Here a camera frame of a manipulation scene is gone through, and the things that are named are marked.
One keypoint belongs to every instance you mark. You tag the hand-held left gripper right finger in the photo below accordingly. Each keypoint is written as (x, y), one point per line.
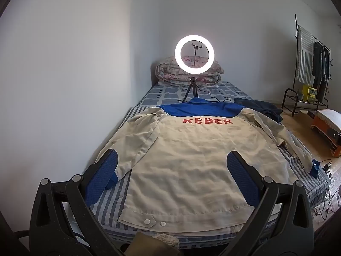
(241, 176)

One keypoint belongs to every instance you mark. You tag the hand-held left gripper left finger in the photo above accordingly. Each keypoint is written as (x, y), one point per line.
(102, 176)

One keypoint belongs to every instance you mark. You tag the beige and blue work jacket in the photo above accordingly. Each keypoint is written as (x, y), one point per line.
(186, 165)

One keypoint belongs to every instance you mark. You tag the black clothes rack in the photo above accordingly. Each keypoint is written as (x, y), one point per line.
(295, 66)

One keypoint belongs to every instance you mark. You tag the dark hanging clothes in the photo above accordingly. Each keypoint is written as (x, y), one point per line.
(319, 69)

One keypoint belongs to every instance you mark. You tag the blue striped quilted mat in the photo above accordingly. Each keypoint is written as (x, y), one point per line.
(112, 210)

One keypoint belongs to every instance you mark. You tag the dark fleece garment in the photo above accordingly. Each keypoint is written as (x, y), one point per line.
(261, 109)

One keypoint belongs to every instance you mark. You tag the person's olive garment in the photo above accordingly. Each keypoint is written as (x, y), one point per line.
(143, 246)

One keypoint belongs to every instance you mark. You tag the orange cabinet with white cover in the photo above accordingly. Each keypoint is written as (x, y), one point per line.
(323, 128)

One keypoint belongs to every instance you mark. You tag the blue checked bed sheet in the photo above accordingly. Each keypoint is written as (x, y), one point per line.
(165, 94)

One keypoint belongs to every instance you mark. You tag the black tripod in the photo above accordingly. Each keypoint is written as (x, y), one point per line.
(192, 85)

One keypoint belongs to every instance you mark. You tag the yellow box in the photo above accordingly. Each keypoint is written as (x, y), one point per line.
(310, 93)

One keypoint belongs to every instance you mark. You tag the folded floral quilt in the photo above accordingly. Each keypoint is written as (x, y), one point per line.
(170, 74)

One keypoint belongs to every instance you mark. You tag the striped hanging towel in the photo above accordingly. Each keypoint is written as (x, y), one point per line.
(305, 58)

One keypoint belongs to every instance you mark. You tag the phone holder clamp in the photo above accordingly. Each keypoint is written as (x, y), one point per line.
(197, 47)

